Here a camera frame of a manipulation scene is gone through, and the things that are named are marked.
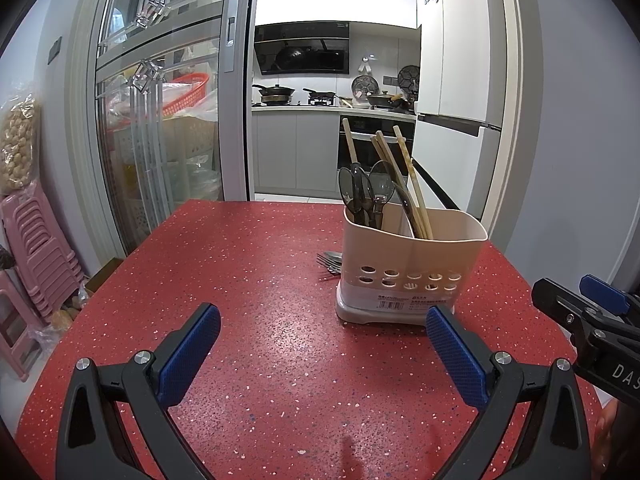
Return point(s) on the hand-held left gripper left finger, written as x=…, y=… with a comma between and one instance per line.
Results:
x=192, y=355

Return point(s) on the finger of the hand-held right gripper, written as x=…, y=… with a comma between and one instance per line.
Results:
x=602, y=292
x=555, y=297

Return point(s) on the cardboard box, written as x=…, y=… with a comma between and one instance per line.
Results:
x=102, y=275

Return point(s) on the black plastic bag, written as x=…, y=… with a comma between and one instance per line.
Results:
x=5, y=257

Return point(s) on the patterned wooden chopstick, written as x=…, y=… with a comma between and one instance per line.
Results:
x=390, y=152

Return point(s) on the white refrigerator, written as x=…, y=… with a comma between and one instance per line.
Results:
x=460, y=60

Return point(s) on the clear bag of nuts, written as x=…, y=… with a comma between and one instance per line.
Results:
x=17, y=145

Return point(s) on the pink plastic stool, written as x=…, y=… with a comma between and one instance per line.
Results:
x=35, y=240
x=12, y=320

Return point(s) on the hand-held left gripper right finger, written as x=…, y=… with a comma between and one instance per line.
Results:
x=457, y=360

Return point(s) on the black frying pan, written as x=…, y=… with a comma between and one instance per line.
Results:
x=320, y=95

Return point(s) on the metal fork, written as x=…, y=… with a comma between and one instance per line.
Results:
x=327, y=260
x=331, y=273

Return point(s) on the person's right hand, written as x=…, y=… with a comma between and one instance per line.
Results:
x=606, y=430

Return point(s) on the beige plastic cutlery holder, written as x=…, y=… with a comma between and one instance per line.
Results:
x=440, y=255

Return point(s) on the grey kitchen base cabinet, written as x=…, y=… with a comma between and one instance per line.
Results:
x=295, y=150

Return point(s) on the black range hood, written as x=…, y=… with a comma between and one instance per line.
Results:
x=300, y=50

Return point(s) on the dark wall switch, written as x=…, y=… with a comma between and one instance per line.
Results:
x=55, y=50

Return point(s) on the glass sliding door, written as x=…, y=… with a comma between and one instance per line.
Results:
x=165, y=35

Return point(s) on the red plastic basket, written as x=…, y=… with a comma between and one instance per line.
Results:
x=192, y=82

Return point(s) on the black wok with food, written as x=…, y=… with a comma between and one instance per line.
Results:
x=385, y=100

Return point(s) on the built-in black oven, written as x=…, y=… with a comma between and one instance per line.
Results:
x=365, y=125

